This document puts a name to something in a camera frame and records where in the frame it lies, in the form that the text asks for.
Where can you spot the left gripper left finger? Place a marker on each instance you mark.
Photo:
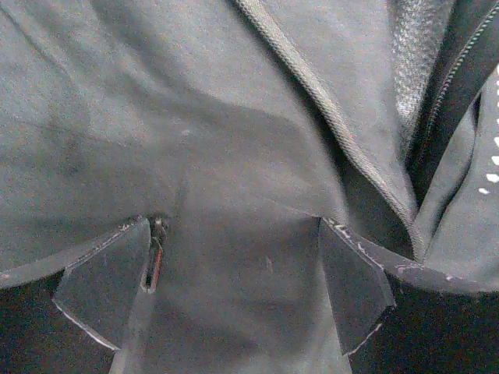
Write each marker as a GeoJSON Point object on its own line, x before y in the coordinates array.
{"type": "Point", "coordinates": [69, 312]}

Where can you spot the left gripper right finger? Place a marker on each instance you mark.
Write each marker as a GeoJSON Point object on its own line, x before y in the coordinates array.
{"type": "Point", "coordinates": [394, 315]}

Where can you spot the black jacket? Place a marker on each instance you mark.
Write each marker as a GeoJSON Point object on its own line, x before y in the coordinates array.
{"type": "Point", "coordinates": [235, 127]}

